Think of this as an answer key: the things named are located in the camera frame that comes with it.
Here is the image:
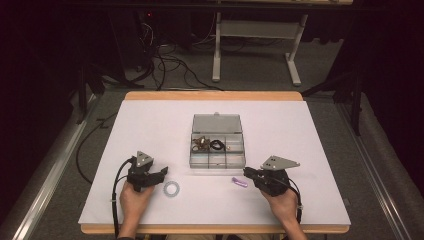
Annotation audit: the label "white table cover sheet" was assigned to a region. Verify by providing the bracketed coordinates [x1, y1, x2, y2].
[78, 99, 352, 226]

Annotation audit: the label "person's right hand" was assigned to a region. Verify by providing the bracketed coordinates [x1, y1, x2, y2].
[261, 188, 299, 223]

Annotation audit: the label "small electronic parts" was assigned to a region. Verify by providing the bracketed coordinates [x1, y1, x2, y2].
[191, 136, 212, 153]

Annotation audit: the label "black metal stand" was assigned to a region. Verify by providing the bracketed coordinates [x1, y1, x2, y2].
[301, 66, 365, 136]
[75, 63, 108, 125]

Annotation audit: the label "black computer tower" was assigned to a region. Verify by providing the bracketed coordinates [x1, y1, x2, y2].
[109, 9, 155, 72]

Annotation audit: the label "purple hair clip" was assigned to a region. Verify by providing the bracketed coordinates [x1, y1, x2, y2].
[231, 176, 249, 189]

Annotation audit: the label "person's left hand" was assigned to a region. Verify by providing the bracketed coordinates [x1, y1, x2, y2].
[119, 181, 156, 217]

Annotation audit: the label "left hand-held gripper cable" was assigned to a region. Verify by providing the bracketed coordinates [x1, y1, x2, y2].
[111, 159, 134, 239]

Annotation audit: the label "bundle of black floor cables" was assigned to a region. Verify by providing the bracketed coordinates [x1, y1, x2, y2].
[133, 19, 224, 92]

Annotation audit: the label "hand-held gripper cable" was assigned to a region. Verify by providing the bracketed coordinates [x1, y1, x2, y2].
[111, 159, 134, 239]
[283, 178, 304, 224]

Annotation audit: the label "black floor cable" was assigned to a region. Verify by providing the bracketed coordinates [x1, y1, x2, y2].
[75, 111, 120, 185]

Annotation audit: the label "clear compartment box with lid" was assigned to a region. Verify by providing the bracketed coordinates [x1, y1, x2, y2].
[189, 112, 247, 170]

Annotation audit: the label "white metal desk frame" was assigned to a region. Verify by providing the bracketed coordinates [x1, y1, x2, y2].
[206, 0, 354, 87]

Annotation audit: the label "aluminium floor rail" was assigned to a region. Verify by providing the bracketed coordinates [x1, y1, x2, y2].
[0, 94, 98, 240]
[335, 102, 415, 240]

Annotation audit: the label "wooden table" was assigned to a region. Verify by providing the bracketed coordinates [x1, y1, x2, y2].
[79, 90, 351, 235]

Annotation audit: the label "right hand-held gripper cable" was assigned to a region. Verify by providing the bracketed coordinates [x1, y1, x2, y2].
[283, 178, 304, 224]

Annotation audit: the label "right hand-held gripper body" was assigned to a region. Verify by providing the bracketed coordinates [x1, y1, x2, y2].
[254, 155, 301, 198]

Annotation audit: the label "black hair tie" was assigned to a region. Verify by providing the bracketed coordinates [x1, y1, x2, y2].
[209, 139, 226, 152]

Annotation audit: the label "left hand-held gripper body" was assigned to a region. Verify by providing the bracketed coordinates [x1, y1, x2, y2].
[126, 150, 161, 193]

